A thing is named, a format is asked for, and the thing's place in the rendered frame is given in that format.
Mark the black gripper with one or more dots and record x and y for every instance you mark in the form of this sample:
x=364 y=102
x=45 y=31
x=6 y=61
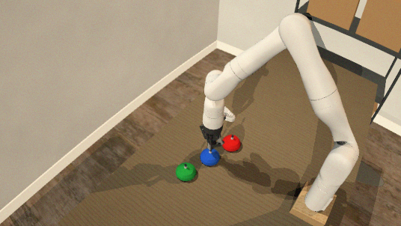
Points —
x=212 y=138

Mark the green dome bell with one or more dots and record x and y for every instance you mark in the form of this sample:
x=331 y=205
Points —
x=185 y=173

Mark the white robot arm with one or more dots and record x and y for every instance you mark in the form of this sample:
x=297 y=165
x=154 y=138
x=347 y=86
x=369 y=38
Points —
x=296 y=34

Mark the red bell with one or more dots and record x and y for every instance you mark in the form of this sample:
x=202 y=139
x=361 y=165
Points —
x=231 y=143

